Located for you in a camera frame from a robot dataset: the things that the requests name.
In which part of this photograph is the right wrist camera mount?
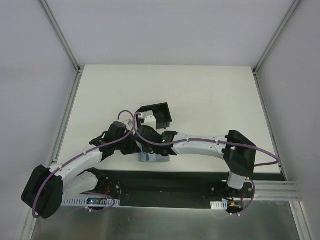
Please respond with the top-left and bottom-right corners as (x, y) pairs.
(140, 115), (157, 130)

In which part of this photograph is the left white cable duct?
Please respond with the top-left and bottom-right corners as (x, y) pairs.
(61, 196), (120, 208)

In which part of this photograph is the right aluminium frame post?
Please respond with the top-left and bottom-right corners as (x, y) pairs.
(252, 0), (303, 76)

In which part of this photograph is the left aluminium frame post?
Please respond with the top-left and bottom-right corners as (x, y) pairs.
(37, 0), (85, 73)

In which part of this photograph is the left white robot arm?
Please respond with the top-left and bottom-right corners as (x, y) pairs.
(21, 119), (138, 219)

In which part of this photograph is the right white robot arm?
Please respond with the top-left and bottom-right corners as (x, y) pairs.
(134, 126), (257, 198)

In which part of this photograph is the purple cable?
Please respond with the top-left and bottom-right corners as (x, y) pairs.
(32, 109), (137, 219)
(133, 112), (280, 167)

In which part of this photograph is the aluminium front rail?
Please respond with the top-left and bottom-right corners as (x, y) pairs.
(254, 180), (302, 202)

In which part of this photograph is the aluminium frame post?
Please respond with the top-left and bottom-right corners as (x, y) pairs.
(37, 0), (85, 73)
(252, 0), (303, 76)

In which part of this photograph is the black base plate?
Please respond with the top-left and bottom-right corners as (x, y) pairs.
(82, 168), (287, 208)

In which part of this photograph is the white cable duct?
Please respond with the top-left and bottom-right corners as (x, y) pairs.
(61, 196), (120, 208)
(210, 201), (228, 211)

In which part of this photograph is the right white cable duct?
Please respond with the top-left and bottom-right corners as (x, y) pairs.
(210, 201), (228, 211)

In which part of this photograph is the black plastic card box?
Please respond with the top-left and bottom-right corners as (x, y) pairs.
(136, 102), (173, 130)

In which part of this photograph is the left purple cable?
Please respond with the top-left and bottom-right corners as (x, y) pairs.
(32, 109), (137, 219)

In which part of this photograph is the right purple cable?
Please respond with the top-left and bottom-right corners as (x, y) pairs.
(133, 112), (280, 167)

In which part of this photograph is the green leather card holder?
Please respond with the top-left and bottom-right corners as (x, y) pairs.
(139, 146), (170, 163)

